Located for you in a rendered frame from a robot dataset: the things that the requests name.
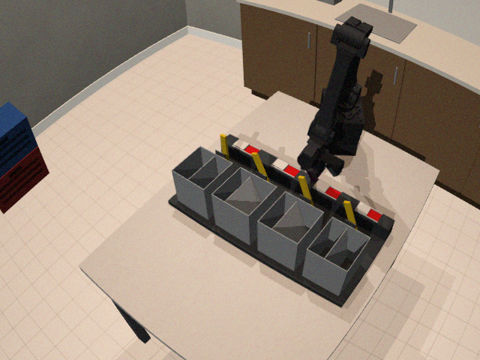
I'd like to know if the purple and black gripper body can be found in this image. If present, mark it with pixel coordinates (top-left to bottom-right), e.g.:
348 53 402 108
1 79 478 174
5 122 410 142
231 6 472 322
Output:
301 153 326 179

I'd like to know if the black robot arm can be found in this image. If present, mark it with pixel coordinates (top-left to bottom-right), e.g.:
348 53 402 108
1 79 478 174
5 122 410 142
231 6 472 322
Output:
297 16 373 177

